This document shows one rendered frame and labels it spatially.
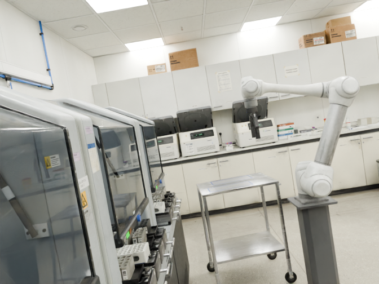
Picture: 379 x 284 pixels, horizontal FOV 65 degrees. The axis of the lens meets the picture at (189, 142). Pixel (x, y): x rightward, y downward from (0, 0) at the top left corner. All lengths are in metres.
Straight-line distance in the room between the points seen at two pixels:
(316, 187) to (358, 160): 2.98
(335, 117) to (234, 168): 2.56
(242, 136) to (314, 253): 2.40
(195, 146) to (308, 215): 2.43
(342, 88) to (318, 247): 1.06
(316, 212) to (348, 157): 2.66
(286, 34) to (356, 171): 2.36
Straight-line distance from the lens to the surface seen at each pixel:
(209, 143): 4.28
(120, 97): 4.70
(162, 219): 2.01
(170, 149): 4.29
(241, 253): 2.55
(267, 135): 4.39
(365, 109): 5.62
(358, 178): 4.92
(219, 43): 5.07
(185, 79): 4.60
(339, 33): 5.26
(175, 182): 4.35
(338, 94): 1.98
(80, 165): 0.93
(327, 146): 1.99
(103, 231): 1.04
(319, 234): 2.27
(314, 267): 2.36
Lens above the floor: 1.35
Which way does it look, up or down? 3 degrees down
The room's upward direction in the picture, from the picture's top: 10 degrees counter-clockwise
